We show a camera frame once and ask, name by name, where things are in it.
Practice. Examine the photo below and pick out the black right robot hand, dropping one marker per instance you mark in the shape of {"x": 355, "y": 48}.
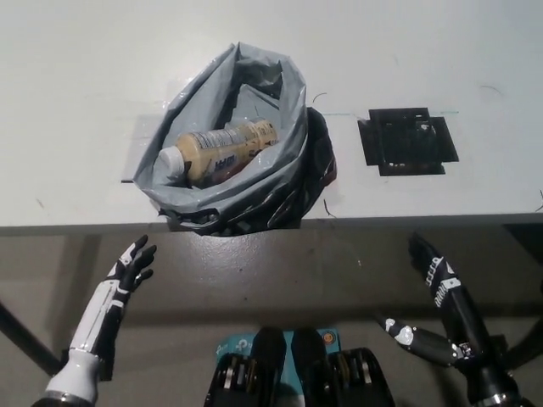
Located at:
{"x": 458, "y": 322}

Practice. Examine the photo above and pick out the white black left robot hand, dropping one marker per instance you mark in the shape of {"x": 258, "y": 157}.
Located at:
{"x": 110, "y": 297}

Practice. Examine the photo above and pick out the beige protein shake bottle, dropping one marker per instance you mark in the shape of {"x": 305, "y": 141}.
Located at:
{"x": 220, "y": 148}

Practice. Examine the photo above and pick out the grey black plastic bag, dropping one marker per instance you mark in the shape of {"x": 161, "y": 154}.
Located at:
{"x": 263, "y": 191}

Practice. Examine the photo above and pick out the black table leg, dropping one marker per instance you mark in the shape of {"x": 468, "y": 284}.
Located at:
{"x": 27, "y": 335}

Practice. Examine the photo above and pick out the black tape square marker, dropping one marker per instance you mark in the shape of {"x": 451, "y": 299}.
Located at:
{"x": 407, "y": 144}

